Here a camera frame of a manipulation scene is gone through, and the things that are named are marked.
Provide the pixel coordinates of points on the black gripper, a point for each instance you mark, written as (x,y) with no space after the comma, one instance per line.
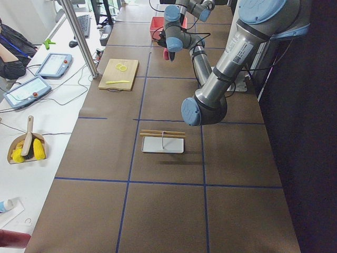
(171,55)

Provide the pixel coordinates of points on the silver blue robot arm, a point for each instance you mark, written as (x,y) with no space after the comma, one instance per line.
(258,22)
(175,12)

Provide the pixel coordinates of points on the pink plastic bin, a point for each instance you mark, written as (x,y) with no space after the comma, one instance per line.
(158,26)

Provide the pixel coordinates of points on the wooden cutting board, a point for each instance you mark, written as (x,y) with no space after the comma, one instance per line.
(111,73)

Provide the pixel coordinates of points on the black rectangular box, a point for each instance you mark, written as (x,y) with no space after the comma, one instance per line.
(105,34)

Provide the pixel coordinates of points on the yellow plastic knife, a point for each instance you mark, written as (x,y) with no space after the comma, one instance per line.
(116,82)

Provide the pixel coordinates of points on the black keyboard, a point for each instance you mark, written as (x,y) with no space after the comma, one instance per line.
(85,24)

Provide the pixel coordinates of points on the black computer mouse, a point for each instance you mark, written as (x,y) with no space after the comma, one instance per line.
(73,44)

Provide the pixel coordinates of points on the upper wooden rack bar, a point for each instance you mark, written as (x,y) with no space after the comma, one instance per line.
(161,132)

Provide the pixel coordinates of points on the wooden rack bar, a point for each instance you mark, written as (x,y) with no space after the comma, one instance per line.
(161,132)
(162,135)

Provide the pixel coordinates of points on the lower wooden rack bar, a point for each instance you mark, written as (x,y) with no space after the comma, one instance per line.
(162,135)

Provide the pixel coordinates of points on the white tray rack base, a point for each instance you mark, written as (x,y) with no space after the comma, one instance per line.
(162,145)

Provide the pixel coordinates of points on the far blue teach pendant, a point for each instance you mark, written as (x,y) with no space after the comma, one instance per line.
(54,66)

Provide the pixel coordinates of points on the blue teach pendant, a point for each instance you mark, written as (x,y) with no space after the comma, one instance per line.
(54,66)
(27,93)

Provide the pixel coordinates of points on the green plastic clip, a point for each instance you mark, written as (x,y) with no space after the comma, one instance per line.
(47,43)

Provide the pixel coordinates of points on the near blue teach pendant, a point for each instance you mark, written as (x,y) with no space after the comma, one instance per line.
(27,93)

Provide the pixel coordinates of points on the person in dark jacket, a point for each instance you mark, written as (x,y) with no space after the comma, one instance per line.
(16,53)

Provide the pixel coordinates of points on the small white bottle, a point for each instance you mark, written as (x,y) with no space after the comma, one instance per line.
(6,205)

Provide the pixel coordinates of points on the red fire extinguisher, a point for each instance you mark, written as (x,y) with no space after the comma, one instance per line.
(13,239)

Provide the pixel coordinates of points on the aluminium frame post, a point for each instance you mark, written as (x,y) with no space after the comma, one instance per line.
(75,26)

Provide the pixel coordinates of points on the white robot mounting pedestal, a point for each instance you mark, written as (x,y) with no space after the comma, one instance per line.
(240,82)

